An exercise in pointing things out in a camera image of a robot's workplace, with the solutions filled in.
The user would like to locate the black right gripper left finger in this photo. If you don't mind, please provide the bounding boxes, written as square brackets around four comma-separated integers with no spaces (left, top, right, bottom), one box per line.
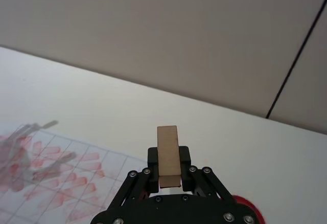
[106,146,160,211]

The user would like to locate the round red ink pad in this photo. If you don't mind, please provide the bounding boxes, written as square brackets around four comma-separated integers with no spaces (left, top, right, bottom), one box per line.
[230,195,263,224]

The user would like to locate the small wooden stamp block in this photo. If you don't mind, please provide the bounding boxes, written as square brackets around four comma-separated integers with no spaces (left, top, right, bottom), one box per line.
[156,125,183,189]

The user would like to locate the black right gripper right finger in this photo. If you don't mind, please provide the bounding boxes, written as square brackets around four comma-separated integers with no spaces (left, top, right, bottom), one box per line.
[178,145,235,202]

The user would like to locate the gridded paper with red stamps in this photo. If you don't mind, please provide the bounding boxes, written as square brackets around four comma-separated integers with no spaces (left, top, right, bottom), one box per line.
[0,122,149,224]

